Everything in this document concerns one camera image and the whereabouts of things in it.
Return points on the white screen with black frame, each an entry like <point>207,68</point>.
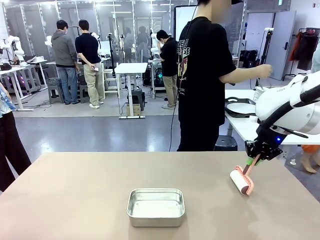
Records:
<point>181,22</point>

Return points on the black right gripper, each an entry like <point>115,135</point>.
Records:
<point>268,150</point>

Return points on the white standing desk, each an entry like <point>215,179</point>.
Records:
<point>131,67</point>

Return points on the person in dark polo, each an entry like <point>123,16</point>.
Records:
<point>87,47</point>

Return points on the person in patterned blue shirt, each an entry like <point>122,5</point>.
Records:
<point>10,140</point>

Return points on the person in black shirt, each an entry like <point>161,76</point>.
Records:
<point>170,60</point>

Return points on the grey step stool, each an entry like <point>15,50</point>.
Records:
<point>55,90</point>
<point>83,93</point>

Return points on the black step stool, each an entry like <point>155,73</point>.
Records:
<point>138,98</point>

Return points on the black bag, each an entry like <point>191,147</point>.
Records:
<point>247,58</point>

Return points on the person's right hand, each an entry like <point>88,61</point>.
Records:
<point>265,70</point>

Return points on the black round stool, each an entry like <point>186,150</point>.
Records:
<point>226,143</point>

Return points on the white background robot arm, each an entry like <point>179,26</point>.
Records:
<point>20,50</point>

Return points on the person's right forearm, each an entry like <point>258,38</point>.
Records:
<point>247,73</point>

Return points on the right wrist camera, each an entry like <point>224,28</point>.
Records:
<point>251,147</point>

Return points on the person in black t-shirt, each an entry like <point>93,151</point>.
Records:
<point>200,87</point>

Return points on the person in grey hoodie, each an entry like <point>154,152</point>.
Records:
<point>63,47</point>

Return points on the white side table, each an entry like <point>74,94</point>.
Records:
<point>240,127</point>

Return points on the cardboard box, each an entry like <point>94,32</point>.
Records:
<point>133,110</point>

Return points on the pink lint roller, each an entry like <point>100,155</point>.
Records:
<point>238,181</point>

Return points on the grey door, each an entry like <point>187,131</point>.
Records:
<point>280,45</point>

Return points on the wooden shoe rack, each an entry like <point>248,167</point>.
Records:
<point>236,60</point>

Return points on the black tripod stand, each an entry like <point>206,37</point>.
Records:
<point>265,52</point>

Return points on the white round plate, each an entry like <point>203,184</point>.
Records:
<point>240,108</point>

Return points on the dark brown serving tray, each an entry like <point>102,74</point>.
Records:
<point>242,101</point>

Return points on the metal rectangular tin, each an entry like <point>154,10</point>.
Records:
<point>155,210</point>

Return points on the red jacket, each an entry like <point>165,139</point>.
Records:
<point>295,47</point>

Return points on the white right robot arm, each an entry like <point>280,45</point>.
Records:
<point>275,105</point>

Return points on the white cutlery holder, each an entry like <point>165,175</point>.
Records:
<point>258,93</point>

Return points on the dark coat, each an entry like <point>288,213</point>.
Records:
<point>307,52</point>

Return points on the black clothes rack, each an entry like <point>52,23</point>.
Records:
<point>303,29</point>

